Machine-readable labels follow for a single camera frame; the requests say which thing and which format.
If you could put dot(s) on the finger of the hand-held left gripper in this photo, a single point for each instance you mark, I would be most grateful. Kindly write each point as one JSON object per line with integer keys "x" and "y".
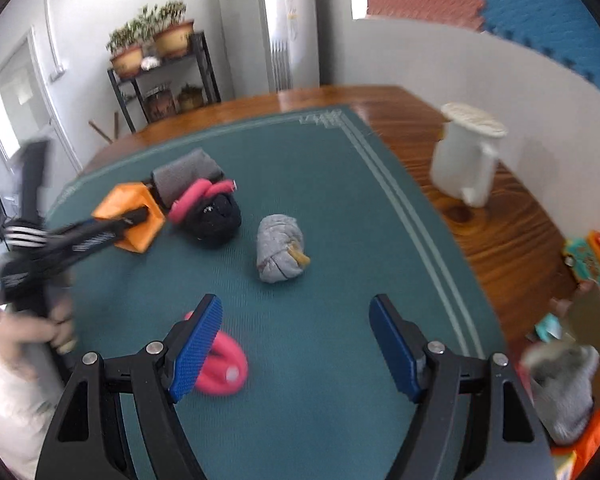
{"x": 100, "y": 234}

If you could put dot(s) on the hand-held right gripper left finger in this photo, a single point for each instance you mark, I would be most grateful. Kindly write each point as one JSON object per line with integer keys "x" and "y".
{"x": 196, "y": 350}

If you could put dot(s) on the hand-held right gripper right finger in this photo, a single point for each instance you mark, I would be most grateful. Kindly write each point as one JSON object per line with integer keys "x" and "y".
{"x": 394, "y": 350}

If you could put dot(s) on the orange fabric container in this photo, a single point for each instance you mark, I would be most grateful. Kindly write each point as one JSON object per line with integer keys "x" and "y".
{"x": 130, "y": 205}

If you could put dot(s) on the person's left forearm white sleeve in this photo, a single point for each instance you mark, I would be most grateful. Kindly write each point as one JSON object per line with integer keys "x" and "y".
{"x": 10, "y": 410}

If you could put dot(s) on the person's left hand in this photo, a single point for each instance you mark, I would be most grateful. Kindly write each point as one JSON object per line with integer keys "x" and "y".
{"x": 22, "y": 332}

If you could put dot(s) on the pink and black sock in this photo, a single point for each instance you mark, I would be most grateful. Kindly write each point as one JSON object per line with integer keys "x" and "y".
{"x": 192, "y": 200}

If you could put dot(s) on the dark grey folded sock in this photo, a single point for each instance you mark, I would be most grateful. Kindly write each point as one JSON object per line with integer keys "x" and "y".
{"x": 182, "y": 175}

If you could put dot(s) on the black rolled sock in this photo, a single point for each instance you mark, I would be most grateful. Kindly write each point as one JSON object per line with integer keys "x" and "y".
{"x": 215, "y": 222}

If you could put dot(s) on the grey rolled sock tan trim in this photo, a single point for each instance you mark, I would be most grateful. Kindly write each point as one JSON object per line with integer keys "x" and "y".
{"x": 280, "y": 247}

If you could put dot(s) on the teal card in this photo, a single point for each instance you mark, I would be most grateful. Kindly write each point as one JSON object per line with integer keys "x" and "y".
{"x": 550, "y": 328}

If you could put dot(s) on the white door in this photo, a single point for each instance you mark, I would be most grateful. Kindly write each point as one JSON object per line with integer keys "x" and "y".
{"x": 20, "y": 95}

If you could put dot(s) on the green table mat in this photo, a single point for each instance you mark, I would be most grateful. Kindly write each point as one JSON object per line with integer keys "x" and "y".
{"x": 330, "y": 200}

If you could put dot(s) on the light grey fluffy sock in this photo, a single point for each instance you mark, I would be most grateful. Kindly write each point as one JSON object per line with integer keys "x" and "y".
{"x": 565, "y": 385}

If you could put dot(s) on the potted plant small pot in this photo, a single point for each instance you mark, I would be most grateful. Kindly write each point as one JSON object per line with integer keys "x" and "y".
{"x": 127, "y": 57}

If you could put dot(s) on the black metal shelf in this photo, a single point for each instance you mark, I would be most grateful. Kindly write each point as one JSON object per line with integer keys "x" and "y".
{"x": 202, "y": 67}

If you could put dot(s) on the white pitcher with lid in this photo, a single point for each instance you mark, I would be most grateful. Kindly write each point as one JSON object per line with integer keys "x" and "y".
{"x": 462, "y": 160}

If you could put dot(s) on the potted plant large pot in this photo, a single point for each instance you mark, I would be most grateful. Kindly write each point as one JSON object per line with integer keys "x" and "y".
{"x": 172, "y": 35}

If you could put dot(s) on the orange box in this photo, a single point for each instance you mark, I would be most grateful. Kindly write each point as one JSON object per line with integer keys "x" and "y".
{"x": 587, "y": 440}

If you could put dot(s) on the colourful toy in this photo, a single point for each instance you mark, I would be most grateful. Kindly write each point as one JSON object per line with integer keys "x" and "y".
{"x": 587, "y": 257}

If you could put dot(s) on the white standing air conditioner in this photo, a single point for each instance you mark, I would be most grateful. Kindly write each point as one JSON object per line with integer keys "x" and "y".
{"x": 285, "y": 25}

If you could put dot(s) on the blue foam wall mat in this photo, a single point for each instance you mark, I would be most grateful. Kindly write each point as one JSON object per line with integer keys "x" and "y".
{"x": 555, "y": 15}

